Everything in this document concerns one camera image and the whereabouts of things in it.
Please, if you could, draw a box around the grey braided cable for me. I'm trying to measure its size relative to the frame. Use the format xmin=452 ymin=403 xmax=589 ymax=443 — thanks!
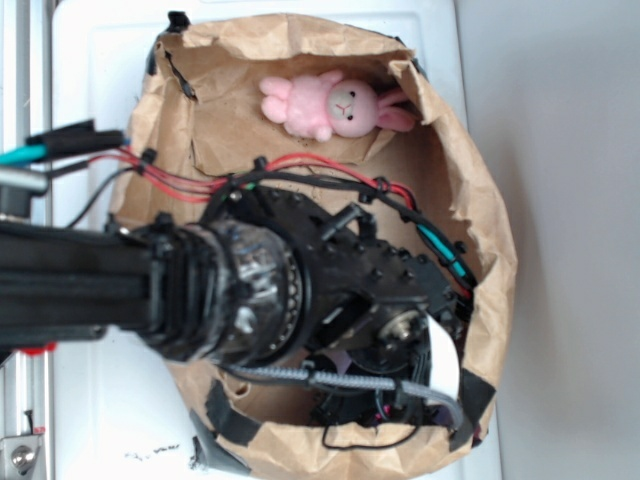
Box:
xmin=227 ymin=363 xmax=474 ymax=436

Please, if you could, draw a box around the white ribbon cable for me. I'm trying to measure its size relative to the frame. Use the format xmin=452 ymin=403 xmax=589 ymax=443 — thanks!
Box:
xmin=427 ymin=314 xmax=462 ymax=401

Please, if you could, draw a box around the red wire bundle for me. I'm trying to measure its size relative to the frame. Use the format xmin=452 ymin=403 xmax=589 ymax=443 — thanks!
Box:
xmin=89 ymin=144 xmax=474 ymax=301

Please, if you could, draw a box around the pink plush bunny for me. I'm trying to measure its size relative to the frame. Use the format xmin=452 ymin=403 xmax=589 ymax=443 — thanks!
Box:
xmin=259 ymin=70 xmax=416 ymax=142

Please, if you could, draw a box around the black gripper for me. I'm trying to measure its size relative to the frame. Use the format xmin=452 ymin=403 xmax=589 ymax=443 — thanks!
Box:
xmin=209 ymin=187 xmax=461 ymax=395

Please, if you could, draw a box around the aluminium frame rail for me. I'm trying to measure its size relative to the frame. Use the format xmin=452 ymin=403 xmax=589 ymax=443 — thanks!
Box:
xmin=1 ymin=1 xmax=56 ymax=479

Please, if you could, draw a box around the metal corner bracket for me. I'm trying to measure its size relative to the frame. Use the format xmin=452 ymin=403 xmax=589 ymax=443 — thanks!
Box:
xmin=1 ymin=435 xmax=46 ymax=480

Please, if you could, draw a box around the brown paper bag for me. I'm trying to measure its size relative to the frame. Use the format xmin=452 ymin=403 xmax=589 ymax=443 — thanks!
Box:
xmin=114 ymin=12 xmax=517 ymax=479

